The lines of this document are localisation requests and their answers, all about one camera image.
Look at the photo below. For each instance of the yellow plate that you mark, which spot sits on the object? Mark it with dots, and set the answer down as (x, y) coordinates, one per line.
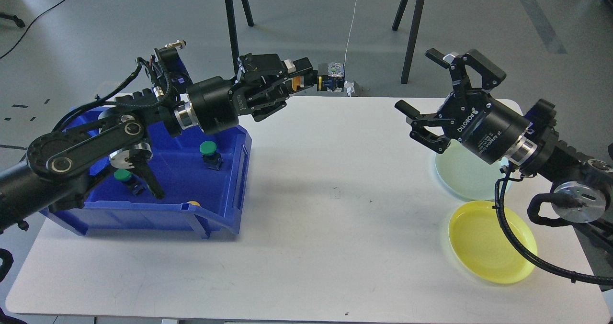
(481, 246)

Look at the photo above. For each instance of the yellow push button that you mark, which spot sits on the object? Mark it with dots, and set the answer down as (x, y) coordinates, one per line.
(331, 76)

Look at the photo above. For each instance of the green push button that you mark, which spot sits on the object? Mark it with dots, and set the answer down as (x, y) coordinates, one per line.
(210, 156)
(130, 182)

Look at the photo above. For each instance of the white power adapter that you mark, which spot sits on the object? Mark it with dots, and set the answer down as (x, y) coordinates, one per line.
(351, 88)

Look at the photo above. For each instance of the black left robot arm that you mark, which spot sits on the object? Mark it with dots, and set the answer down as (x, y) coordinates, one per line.
(62, 167)

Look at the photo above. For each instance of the black tripod legs right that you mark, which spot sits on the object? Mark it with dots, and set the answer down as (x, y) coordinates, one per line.
(413, 34)

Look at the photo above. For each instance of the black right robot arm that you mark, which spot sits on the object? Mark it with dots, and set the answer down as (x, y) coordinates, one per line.
(581, 190)

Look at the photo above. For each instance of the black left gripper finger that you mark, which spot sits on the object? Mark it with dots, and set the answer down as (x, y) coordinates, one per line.
(286, 87)
(256, 70)

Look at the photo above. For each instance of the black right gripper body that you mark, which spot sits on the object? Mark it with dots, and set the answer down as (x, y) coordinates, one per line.
(487, 128)

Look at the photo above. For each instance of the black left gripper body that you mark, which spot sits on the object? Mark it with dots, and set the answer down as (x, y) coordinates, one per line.
(214, 105)

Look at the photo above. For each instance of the pale green plate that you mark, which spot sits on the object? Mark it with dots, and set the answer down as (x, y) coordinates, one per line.
(466, 175)

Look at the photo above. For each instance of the blue plastic bin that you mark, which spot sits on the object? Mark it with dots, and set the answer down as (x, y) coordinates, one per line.
(178, 166)

